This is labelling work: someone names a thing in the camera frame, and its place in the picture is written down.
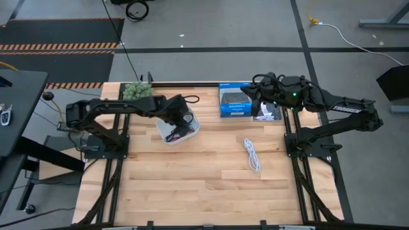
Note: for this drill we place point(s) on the white plastic bin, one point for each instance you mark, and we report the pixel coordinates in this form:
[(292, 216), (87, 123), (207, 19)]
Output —
[(163, 129)]

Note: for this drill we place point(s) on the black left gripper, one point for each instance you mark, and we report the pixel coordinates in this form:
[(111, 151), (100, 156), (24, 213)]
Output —
[(179, 111)]

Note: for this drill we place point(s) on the black hazard-striped floor mat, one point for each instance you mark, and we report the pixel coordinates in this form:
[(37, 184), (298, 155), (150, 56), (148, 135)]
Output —
[(57, 33)]

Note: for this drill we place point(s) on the green grape bunch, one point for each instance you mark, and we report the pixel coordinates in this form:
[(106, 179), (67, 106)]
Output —
[(137, 90)]

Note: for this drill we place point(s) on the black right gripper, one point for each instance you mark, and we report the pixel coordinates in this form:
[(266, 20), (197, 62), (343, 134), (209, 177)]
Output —
[(270, 89)]

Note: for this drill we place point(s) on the clear plastic package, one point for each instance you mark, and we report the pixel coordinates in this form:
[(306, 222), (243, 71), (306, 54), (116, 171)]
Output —
[(271, 115)]

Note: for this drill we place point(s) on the black desk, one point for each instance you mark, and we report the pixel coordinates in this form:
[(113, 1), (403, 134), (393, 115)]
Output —
[(19, 105)]

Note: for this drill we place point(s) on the blue game controller box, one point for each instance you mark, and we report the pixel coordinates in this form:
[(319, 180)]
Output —
[(234, 108)]

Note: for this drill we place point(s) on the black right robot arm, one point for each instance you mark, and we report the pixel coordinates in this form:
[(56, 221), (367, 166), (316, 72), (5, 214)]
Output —
[(338, 108)]

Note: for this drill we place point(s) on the grey metal desk foot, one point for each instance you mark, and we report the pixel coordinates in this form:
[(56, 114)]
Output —
[(383, 21)]

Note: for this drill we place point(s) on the car key fob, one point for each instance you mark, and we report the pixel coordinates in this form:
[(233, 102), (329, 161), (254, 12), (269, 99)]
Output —
[(5, 116)]

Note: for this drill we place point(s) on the black angular floor object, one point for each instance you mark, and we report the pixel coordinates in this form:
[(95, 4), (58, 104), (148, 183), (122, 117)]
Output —
[(394, 83)]

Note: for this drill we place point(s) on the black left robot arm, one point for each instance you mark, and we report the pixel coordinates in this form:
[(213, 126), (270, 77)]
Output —
[(112, 107)]

